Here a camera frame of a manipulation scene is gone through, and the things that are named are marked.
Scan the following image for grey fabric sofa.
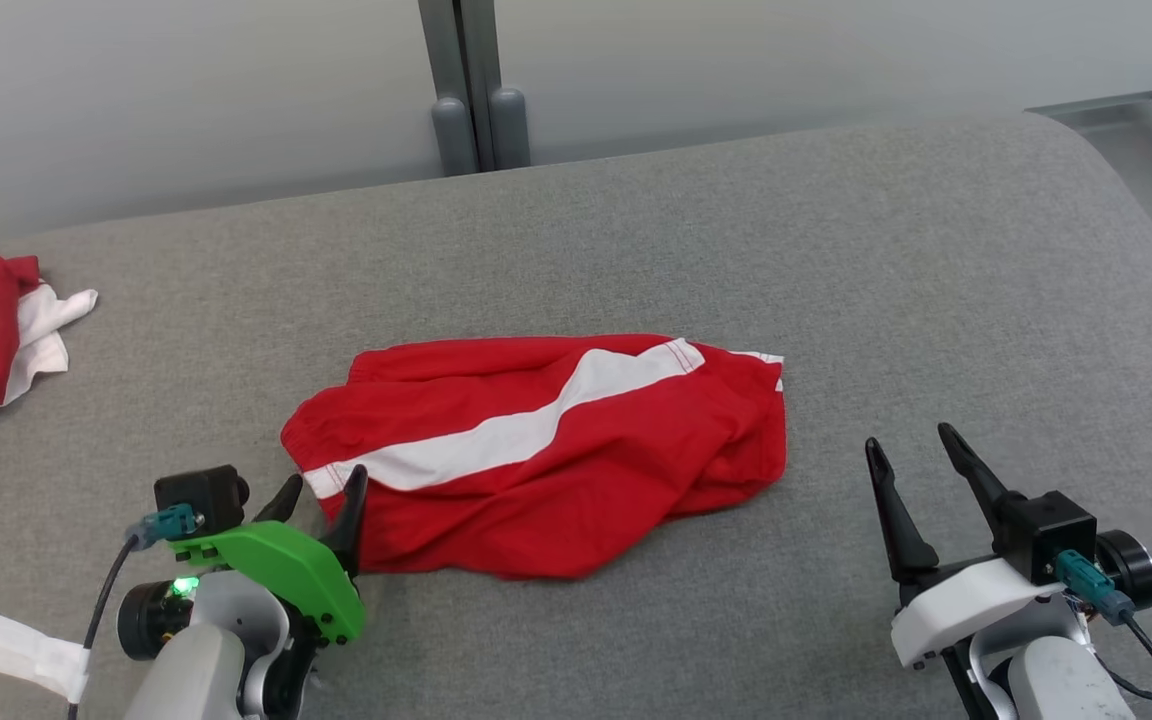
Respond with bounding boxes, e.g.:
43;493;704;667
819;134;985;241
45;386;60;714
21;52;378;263
0;112;1152;720

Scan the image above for white tape label left cable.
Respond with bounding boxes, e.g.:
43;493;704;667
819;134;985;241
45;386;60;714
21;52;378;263
0;604;93;703

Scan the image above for black cable teal connector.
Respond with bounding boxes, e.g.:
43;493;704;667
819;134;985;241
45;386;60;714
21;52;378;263
66;502;205;720
1053;549;1152;720

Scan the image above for red shorts with white stripe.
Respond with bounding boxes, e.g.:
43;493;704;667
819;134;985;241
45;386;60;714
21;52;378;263
280;334;788;582

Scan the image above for right black cable teal connector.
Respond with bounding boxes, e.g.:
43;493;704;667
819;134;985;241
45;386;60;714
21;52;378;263
1053;549;1152;720

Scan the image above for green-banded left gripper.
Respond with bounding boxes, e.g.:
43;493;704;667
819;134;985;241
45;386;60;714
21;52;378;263
118;464;370;717

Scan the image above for grey partition base rail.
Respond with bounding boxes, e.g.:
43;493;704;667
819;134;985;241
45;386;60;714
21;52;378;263
1024;92;1152;119

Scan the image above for grey partition post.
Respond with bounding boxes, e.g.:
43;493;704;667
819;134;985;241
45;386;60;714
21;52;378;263
417;0;533;178

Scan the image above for left black cable teal connector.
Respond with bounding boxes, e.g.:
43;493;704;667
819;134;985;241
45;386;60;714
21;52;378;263
66;502;205;720

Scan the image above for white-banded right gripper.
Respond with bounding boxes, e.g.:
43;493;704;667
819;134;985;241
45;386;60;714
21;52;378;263
863;422;1152;671

